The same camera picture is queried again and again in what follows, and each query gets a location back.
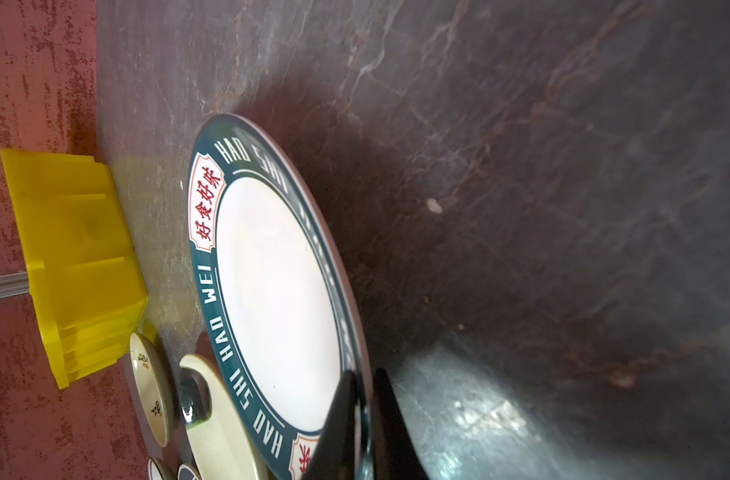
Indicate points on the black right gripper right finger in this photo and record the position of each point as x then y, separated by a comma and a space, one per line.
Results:
394, 455

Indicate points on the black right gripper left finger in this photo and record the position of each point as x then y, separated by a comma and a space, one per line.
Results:
334, 457

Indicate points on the cream plate with black blotch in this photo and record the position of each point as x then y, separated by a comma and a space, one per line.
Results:
217, 437

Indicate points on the green banded HAO SHI plate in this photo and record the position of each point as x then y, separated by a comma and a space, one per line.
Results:
279, 308

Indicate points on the white plate green red rim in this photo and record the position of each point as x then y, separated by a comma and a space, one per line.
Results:
187, 472

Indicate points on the small cream plate with calligraphy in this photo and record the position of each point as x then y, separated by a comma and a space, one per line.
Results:
153, 386

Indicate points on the yellow plastic bin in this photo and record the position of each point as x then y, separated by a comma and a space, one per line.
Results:
84, 278

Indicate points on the white plate red characters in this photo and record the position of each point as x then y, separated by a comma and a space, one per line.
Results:
159, 470

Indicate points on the silver left corner wall strip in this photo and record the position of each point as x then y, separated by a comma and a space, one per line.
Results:
14, 284

